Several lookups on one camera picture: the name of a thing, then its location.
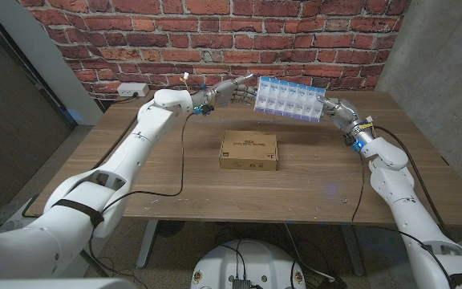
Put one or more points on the black floor power adapter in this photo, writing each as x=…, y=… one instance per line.
x=331, y=283

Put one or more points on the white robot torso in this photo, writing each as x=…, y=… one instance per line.
x=247, y=261

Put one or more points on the grey metal table leg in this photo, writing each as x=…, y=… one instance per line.
x=147, y=245
x=353, y=249

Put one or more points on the brown cardboard packing box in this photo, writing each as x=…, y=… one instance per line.
x=249, y=150

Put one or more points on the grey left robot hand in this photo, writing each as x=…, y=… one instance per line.
x=227, y=92

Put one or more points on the red brick printed backdrop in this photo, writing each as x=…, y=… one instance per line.
x=175, y=40

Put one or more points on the white power strip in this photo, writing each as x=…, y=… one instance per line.
x=132, y=89

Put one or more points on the white blue pill organizer box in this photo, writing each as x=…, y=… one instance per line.
x=289, y=98

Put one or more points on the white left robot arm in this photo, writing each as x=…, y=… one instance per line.
x=134, y=148

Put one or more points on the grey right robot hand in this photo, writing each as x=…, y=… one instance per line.
x=347, y=116

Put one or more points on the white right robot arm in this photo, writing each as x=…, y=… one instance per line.
x=395, y=184

